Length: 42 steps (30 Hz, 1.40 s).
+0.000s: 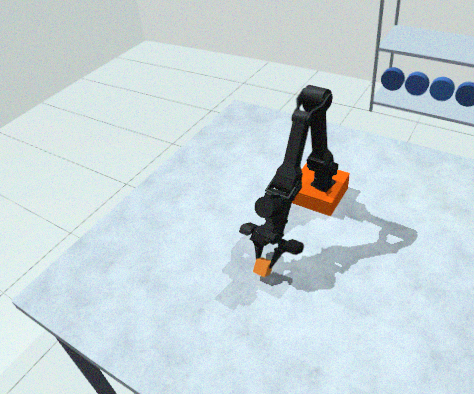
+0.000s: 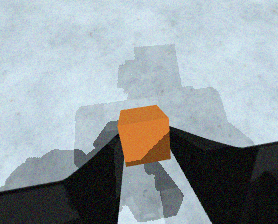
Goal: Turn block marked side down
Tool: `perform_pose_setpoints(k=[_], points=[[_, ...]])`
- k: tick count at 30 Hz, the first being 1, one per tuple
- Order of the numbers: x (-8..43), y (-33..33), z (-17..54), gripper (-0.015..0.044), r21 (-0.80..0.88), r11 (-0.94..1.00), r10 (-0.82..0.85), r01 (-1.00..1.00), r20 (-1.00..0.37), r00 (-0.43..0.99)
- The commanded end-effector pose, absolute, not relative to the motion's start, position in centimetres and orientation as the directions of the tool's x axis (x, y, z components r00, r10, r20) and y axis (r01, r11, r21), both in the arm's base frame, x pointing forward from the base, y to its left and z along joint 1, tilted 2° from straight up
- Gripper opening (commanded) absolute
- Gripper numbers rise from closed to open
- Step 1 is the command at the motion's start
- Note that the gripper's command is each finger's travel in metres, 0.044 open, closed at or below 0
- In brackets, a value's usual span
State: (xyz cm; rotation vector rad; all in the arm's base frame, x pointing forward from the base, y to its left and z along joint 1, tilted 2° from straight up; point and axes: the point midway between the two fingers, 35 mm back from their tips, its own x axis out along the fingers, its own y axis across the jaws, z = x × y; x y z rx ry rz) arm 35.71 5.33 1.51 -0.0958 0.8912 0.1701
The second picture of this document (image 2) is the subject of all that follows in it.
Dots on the orange block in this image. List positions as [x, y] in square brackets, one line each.
[144, 135]

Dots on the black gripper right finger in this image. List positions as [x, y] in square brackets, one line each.
[224, 178]

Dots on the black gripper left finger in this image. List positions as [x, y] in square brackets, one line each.
[91, 195]

